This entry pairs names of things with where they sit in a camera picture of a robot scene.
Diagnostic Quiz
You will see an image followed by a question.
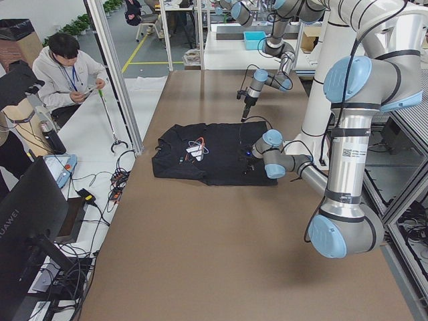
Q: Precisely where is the black computer monitor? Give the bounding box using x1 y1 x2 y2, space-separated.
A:
1 156 73 320

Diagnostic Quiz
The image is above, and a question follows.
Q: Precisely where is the blue plastic bin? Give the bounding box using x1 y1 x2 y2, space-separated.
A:
243 31 266 51

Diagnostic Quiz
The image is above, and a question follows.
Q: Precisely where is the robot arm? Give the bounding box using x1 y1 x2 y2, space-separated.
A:
237 1 326 121
252 1 427 259

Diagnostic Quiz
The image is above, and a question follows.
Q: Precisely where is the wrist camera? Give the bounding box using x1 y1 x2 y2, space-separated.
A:
236 89 247 100

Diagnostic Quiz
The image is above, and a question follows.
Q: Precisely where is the grabber reacher tool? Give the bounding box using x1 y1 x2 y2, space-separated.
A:
98 89 128 153

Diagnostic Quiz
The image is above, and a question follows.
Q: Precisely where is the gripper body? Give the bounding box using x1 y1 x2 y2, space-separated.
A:
243 95 257 116
239 145 259 174

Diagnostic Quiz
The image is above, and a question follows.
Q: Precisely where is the aluminium frame post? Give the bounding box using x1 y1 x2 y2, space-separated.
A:
83 0 144 156

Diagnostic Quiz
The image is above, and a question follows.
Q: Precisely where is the black printed t-shirt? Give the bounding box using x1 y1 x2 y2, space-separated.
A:
152 121 277 186

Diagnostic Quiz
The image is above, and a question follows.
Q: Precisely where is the seated person white hoodie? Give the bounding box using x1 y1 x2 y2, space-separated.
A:
32 32 108 127

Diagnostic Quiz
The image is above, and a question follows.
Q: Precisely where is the blue teach pendant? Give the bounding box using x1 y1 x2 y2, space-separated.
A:
43 154 77 188

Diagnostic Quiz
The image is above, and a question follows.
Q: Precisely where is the orange power strip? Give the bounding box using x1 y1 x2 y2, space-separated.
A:
108 169 130 204

